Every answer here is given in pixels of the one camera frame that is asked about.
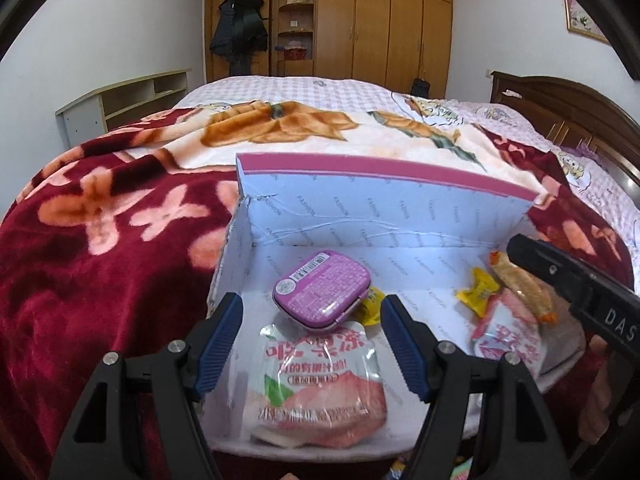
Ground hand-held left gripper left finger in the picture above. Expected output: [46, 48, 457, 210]
[50, 291, 245, 480]

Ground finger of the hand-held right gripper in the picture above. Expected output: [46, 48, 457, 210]
[507, 234, 601, 311]

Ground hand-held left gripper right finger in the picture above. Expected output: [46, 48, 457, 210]
[380, 294, 571, 480]

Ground orange cracker packet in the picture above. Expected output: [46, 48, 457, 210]
[487, 250, 558, 325]

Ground small yellow candy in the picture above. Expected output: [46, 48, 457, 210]
[352, 287, 386, 326]

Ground yellow candy packet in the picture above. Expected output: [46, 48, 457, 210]
[454, 267, 502, 318]

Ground small white pink jelly pouch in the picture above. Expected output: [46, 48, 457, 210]
[472, 290, 546, 381]

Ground large white pink jelly pouch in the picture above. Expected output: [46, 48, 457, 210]
[243, 324, 388, 448]

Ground purple tin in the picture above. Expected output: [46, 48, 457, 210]
[272, 251, 372, 332]

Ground pink cardboard box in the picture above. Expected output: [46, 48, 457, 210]
[206, 152, 591, 461]

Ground person's right hand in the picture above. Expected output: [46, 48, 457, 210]
[577, 345, 633, 446]

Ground red floral blanket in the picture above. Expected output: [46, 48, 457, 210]
[0, 100, 640, 480]

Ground dark wooden headboard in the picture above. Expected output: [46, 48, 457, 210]
[490, 70, 640, 186]

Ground low grey shelf unit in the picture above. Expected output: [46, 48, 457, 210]
[55, 68, 193, 150]

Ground wooden wardrobe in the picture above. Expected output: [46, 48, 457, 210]
[187, 0, 453, 96]

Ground hanging black coats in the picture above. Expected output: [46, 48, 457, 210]
[209, 0, 269, 76]

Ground framed wall picture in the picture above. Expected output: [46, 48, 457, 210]
[562, 0, 613, 46]

